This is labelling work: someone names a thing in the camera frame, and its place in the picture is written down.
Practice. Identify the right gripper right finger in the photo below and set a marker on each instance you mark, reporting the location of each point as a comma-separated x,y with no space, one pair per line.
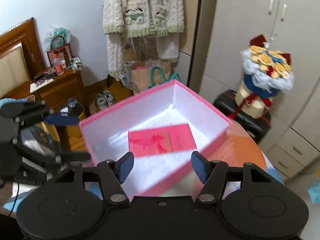
212,175

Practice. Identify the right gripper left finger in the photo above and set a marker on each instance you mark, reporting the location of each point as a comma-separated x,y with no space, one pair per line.
112,175

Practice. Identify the wooden nightstand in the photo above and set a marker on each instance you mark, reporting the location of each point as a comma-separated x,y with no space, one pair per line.
66,86

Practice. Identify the red brick pattern basket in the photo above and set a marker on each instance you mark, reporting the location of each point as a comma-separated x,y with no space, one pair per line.
62,49

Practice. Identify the colourful patterned tablecloth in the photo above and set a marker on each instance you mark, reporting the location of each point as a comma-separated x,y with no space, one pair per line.
236,150

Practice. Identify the pink storage box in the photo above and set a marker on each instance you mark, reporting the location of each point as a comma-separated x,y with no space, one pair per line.
106,133

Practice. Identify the red paper card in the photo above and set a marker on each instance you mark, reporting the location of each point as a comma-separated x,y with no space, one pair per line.
161,140

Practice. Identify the beige wardrobe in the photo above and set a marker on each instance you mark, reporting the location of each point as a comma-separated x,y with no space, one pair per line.
291,26

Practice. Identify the brown paper bag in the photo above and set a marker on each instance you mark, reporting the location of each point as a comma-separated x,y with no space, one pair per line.
149,73

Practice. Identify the cream knitted cardigan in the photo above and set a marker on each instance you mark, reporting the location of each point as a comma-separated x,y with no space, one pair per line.
124,19

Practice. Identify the pair of grey sneakers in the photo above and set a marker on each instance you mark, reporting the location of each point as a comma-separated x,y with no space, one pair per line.
104,100

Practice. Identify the wooden bed headboard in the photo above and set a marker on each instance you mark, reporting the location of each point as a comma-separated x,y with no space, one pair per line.
21,59

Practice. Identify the flower bouquet blue wrap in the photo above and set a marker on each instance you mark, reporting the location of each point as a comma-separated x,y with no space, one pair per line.
266,73

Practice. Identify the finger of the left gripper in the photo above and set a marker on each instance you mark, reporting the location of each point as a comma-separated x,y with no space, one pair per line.
60,120
69,156

